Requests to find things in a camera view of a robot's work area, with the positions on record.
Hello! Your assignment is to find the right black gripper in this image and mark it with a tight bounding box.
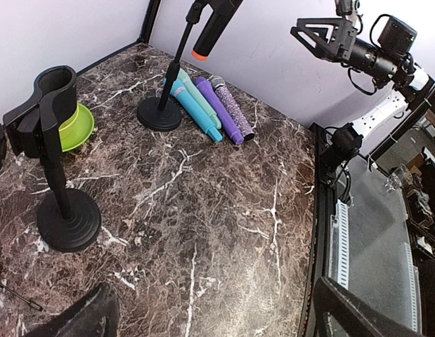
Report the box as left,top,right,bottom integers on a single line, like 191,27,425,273
290,18,358,62

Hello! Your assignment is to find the black microphone orange ring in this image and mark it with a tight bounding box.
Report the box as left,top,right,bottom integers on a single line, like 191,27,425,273
190,0,245,62

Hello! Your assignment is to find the lime green plate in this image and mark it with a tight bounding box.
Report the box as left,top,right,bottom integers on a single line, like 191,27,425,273
70,103,95,151

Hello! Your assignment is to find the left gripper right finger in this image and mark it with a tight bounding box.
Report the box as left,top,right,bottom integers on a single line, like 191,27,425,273
313,277,419,336

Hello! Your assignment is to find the purple microphone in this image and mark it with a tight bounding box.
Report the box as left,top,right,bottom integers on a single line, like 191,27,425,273
195,77,244,145

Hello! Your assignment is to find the mint green microphone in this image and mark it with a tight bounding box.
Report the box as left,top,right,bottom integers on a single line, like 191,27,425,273
177,68,221,130

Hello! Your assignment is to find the rhinestone silver microphone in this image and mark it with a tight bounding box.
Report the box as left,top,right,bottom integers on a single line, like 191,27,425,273
209,75,254,141

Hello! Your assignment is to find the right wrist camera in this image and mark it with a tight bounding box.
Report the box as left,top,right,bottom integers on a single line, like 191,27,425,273
335,0,361,17

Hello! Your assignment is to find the light blue microphone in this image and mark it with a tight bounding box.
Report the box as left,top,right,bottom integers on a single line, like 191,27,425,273
170,79,223,143

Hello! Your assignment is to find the white slotted cable duct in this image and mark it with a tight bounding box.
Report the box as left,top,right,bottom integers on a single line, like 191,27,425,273
327,200,422,333

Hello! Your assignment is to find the black round-base mic stand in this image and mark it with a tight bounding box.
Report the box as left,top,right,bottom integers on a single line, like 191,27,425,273
3,65,101,253
136,1,208,132

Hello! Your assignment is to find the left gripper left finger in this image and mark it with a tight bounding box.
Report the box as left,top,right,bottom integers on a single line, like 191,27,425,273
26,282,119,336

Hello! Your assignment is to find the lime green bowl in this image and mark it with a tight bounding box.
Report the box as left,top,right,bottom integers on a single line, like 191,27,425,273
59,105,79,152

